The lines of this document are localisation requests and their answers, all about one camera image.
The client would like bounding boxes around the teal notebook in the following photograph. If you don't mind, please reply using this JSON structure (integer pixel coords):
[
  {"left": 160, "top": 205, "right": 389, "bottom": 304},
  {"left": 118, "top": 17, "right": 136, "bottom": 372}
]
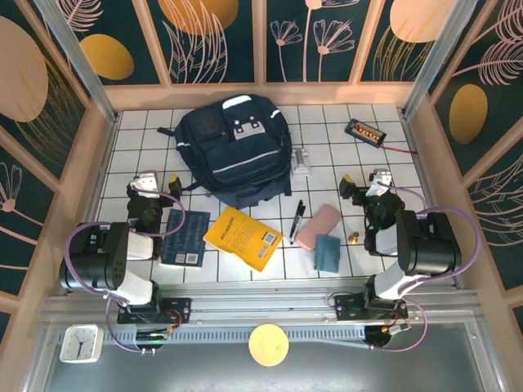
[{"left": 313, "top": 233, "right": 342, "bottom": 274}]

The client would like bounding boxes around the pink pencil case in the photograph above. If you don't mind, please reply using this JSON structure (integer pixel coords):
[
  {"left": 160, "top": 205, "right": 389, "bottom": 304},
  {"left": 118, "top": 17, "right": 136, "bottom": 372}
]
[{"left": 294, "top": 203, "right": 342, "bottom": 251}]

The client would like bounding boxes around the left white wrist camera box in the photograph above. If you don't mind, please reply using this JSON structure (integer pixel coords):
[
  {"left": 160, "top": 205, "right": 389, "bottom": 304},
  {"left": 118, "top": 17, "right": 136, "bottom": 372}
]
[{"left": 130, "top": 170, "right": 160, "bottom": 200}]

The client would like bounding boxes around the navy blue backpack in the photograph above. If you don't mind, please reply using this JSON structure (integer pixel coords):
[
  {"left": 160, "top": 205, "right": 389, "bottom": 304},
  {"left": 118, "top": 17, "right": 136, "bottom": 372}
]
[{"left": 157, "top": 93, "right": 293, "bottom": 209}]

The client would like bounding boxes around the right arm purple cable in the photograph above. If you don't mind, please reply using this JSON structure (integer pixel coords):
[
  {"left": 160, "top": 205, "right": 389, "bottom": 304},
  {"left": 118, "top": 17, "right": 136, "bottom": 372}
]
[{"left": 367, "top": 185, "right": 482, "bottom": 353}]

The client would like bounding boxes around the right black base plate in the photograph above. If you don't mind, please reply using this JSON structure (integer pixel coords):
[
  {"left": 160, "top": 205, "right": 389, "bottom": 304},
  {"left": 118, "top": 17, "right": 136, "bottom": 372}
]
[{"left": 333, "top": 292, "right": 409, "bottom": 322}]

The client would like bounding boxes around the black battery charger box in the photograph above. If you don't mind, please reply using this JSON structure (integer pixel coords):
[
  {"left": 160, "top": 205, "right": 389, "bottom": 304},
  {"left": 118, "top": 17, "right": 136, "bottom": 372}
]
[{"left": 343, "top": 118, "right": 388, "bottom": 147}]

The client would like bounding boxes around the grey slotted cable duct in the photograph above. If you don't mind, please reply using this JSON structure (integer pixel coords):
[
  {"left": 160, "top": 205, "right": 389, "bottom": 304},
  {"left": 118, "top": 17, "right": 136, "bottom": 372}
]
[{"left": 101, "top": 325, "right": 369, "bottom": 345}]

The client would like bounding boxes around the dark blue book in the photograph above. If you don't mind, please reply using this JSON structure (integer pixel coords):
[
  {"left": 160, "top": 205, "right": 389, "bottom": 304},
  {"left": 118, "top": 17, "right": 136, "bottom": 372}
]
[{"left": 159, "top": 207, "right": 212, "bottom": 270}]

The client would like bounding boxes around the aluminium frame post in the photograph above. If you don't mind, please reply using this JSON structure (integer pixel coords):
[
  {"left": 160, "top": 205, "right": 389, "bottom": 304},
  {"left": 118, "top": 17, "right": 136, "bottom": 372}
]
[
  {"left": 400, "top": 0, "right": 479, "bottom": 120},
  {"left": 34, "top": 0, "right": 120, "bottom": 124}
]

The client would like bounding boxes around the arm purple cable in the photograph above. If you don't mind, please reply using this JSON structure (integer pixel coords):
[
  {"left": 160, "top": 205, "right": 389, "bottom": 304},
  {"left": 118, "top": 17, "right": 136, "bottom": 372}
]
[
  {"left": 65, "top": 189, "right": 189, "bottom": 354},
  {"left": 367, "top": 185, "right": 482, "bottom": 353}
]

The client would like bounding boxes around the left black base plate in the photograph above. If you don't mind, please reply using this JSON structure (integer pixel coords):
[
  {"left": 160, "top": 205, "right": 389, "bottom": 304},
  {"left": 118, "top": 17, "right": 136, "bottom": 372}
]
[{"left": 117, "top": 296, "right": 193, "bottom": 326}]

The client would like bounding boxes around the thin red cable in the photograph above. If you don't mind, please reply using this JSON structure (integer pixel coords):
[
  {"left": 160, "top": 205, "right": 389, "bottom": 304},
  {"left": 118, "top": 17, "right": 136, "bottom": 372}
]
[{"left": 383, "top": 142, "right": 418, "bottom": 155}]

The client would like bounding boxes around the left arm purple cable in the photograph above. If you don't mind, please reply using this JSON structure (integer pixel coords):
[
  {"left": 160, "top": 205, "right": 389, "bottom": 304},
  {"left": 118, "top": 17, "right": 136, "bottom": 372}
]
[{"left": 65, "top": 189, "right": 189, "bottom": 354}]

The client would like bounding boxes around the white alarm clock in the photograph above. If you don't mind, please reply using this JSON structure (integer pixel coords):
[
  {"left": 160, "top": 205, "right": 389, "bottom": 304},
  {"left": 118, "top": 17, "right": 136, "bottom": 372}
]
[{"left": 59, "top": 323, "right": 105, "bottom": 364}]

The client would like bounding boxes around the long black pen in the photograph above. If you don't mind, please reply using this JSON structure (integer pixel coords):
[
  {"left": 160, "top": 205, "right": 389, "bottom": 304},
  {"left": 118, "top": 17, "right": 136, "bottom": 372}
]
[{"left": 288, "top": 198, "right": 304, "bottom": 246}]

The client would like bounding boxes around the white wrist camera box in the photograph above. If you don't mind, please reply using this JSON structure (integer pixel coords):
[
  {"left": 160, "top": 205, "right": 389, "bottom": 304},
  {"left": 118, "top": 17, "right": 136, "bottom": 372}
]
[
  {"left": 369, "top": 167, "right": 393, "bottom": 199},
  {"left": 130, "top": 170, "right": 160, "bottom": 200}
]

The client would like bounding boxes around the aluminium mounting rail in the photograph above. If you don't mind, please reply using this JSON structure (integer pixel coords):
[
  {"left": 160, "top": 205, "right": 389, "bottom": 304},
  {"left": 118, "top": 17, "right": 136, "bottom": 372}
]
[{"left": 42, "top": 281, "right": 481, "bottom": 327}]

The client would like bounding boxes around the yellow book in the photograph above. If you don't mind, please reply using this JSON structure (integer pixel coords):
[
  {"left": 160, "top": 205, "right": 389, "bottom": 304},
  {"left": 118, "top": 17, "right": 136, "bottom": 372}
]
[{"left": 203, "top": 206, "right": 285, "bottom": 274}]

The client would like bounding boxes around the black connector with orange wires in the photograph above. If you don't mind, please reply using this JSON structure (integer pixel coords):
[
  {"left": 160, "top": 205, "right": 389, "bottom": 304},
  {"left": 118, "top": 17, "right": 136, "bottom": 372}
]
[
  {"left": 134, "top": 310, "right": 184, "bottom": 352},
  {"left": 364, "top": 305, "right": 412, "bottom": 350}
]

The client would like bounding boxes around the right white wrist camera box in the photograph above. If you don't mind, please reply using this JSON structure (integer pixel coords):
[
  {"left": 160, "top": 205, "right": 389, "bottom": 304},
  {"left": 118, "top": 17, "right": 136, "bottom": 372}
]
[{"left": 369, "top": 167, "right": 393, "bottom": 199}]

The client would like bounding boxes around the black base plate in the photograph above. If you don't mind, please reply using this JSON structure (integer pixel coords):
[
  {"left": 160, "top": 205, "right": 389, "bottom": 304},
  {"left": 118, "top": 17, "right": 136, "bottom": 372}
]
[
  {"left": 333, "top": 292, "right": 409, "bottom": 322},
  {"left": 117, "top": 296, "right": 193, "bottom": 326}
]

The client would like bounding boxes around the round cork disc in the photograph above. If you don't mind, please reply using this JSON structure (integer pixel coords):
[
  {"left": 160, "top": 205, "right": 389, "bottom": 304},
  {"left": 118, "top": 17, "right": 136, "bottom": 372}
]
[{"left": 248, "top": 323, "right": 290, "bottom": 368}]

